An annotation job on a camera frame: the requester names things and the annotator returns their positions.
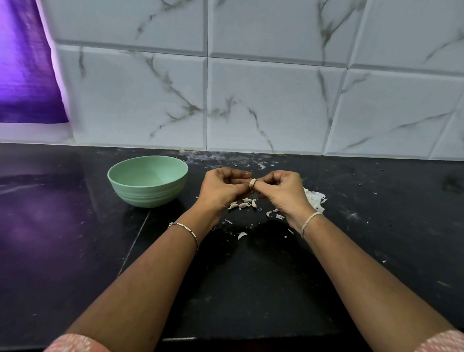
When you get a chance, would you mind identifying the person's right hand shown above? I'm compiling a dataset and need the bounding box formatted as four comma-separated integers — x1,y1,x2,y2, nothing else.
250,169,320,231

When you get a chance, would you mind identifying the person's left hand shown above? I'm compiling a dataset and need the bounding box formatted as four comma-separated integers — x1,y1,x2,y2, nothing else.
193,166,255,223

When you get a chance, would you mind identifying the garlic clove cluster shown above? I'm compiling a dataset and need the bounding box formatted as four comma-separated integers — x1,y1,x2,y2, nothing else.
227,197,287,221

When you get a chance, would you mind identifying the mint green bowl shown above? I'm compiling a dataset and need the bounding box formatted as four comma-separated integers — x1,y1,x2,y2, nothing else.
105,153,190,210

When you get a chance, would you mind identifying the person's left forearm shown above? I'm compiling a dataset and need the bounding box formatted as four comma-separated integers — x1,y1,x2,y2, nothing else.
65,212,212,352

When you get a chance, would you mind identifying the person's right forearm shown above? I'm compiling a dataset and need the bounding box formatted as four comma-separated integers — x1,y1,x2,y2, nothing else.
298,216,459,352

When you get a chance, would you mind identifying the pink patterned left sleeve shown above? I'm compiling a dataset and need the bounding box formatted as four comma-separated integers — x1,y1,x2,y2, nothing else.
42,332,116,352

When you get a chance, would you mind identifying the pink patterned sleeve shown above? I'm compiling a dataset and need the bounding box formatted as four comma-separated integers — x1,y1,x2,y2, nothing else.
42,332,116,352
400,327,464,352

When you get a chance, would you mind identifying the pink patterned right sleeve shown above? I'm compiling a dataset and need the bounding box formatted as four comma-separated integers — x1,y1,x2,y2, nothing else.
400,327,464,352

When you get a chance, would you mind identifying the purple cloth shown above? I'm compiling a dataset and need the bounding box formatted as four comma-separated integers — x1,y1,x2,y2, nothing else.
0,0,74,126

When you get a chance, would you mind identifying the silver right wrist bracelet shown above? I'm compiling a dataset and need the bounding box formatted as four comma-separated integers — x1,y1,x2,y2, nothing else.
300,210,324,241

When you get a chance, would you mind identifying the silver wrist bracelet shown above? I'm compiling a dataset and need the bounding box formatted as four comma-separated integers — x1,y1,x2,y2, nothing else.
300,210,324,241
166,221,201,250

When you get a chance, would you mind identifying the silver left wrist bracelet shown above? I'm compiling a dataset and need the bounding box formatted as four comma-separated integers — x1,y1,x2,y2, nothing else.
166,221,201,250

